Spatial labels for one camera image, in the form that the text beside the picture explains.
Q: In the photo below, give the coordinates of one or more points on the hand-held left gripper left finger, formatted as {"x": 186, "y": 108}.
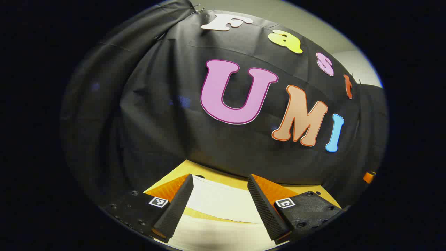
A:
{"x": 176, "y": 209}

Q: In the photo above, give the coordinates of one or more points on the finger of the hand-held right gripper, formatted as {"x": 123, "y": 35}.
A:
{"x": 368, "y": 177}

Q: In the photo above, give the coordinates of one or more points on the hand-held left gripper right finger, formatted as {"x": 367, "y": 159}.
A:
{"x": 266, "y": 212}

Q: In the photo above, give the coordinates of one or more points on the white jeans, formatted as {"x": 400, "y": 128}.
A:
{"x": 223, "y": 202}

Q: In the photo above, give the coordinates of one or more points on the black backdrop cloth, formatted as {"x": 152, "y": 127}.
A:
{"x": 156, "y": 122}

